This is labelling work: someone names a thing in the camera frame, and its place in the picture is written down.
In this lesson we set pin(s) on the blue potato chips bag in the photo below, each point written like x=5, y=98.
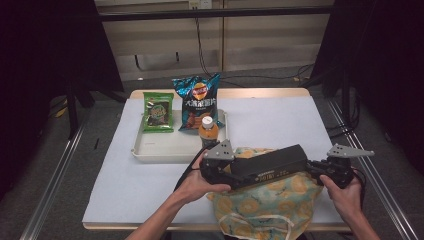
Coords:
x=196, y=100

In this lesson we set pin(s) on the orange-slice print cloth bag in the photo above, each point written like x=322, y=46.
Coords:
x=260, y=206

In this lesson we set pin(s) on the green seaweed snack packet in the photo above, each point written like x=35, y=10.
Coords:
x=158, y=113

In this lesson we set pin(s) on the orange drink bottle white cap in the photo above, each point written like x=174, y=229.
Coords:
x=208, y=133

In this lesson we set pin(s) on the person's right hand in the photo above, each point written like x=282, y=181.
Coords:
x=345, y=198

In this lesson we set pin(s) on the white plastic tray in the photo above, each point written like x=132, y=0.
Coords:
x=166, y=146

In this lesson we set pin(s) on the black horizontal metal bar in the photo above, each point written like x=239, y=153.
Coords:
x=216, y=13

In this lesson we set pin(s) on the white wall socket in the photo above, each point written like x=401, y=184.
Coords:
x=200, y=3

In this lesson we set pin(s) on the dark curtain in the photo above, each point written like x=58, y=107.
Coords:
x=40, y=66
x=383, y=60

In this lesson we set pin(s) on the black metal stand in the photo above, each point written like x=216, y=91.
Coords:
x=72, y=113
x=346, y=100

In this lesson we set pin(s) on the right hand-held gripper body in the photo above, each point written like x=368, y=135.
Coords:
x=336, y=168

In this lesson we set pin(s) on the white table cover sheet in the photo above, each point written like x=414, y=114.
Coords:
x=283, y=116

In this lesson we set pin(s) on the aluminium floor rail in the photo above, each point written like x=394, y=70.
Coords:
x=50, y=186
x=366, y=160

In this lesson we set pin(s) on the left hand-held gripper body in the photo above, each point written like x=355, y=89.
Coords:
x=215, y=166

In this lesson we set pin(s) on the long black box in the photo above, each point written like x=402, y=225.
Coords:
x=270, y=165

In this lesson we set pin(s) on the person's left hand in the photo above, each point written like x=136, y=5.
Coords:
x=195, y=185

